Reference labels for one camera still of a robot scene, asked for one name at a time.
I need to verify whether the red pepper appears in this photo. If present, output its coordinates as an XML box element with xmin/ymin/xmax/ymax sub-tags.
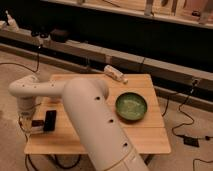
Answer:
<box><xmin>31</xmin><ymin>120</ymin><xmax>44</xmax><ymax>127</ymax></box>

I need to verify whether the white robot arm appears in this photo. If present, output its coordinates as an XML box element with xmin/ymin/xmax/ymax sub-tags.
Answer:
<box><xmin>9</xmin><ymin>75</ymin><xmax>149</xmax><ymax>171</ymax></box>

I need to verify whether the white sponge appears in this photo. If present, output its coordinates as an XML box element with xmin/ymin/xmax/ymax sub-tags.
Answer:
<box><xmin>27</xmin><ymin>126</ymin><xmax>44</xmax><ymax>134</ymax></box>

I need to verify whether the black smartphone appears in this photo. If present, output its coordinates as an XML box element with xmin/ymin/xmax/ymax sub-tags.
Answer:
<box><xmin>43</xmin><ymin>110</ymin><xmax>57</xmax><ymax>131</ymax></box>

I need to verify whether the dark round object on ledge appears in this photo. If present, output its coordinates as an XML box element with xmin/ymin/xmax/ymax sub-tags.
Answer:
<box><xmin>50</xmin><ymin>29</ymin><xmax>69</xmax><ymax>43</ymax></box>

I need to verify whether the green bowl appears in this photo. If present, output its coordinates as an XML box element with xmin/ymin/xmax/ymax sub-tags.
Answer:
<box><xmin>115</xmin><ymin>92</ymin><xmax>148</xmax><ymax>121</ymax></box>

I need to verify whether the wooden table board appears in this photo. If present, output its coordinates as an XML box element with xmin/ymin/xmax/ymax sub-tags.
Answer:
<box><xmin>24</xmin><ymin>74</ymin><xmax>171</xmax><ymax>154</ymax></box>

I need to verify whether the black power adapter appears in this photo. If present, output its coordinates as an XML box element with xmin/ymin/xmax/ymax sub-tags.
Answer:
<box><xmin>183</xmin><ymin>137</ymin><xmax>199</xmax><ymax>147</ymax></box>

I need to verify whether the black cable left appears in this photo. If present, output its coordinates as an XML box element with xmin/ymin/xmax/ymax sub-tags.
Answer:
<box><xmin>0</xmin><ymin>44</ymin><xmax>111</xmax><ymax>171</ymax></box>

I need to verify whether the black cable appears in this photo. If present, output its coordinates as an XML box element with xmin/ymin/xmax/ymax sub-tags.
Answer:
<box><xmin>161</xmin><ymin>79</ymin><xmax>213</xmax><ymax>166</ymax></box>
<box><xmin>0</xmin><ymin>44</ymin><xmax>111</xmax><ymax>171</ymax></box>

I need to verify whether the black cable right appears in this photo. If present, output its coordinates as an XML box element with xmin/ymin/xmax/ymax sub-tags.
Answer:
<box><xmin>161</xmin><ymin>79</ymin><xmax>213</xmax><ymax>166</ymax></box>

